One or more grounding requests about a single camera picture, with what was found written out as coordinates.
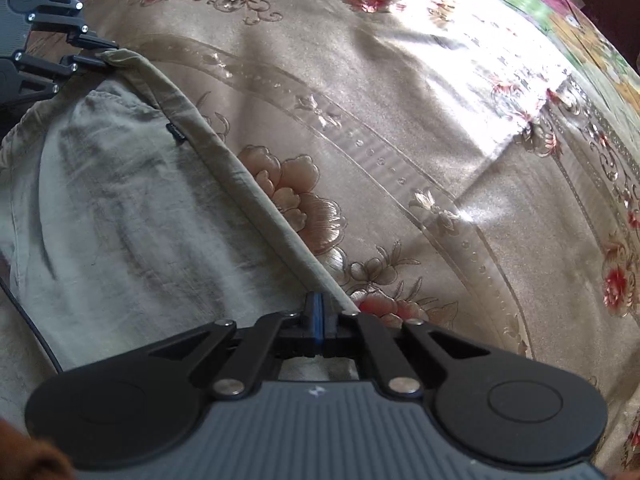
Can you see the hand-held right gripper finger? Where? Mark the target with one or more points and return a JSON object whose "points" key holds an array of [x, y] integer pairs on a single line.
{"points": [[312, 317], [325, 317]]}

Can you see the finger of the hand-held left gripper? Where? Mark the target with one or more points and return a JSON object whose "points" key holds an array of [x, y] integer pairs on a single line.
{"points": [[80, 65], [75, 35]]}

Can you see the grey-green pants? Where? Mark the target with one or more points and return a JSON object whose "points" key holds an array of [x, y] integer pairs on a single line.
{"points": [[125, 210]]}

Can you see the pink floral bed sheet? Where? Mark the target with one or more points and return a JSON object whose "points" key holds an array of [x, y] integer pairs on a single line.
{"points": [[575, 25]]}

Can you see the golden floral bedspread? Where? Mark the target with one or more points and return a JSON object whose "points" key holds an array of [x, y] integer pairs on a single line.
{"points": [[400, 135]]}

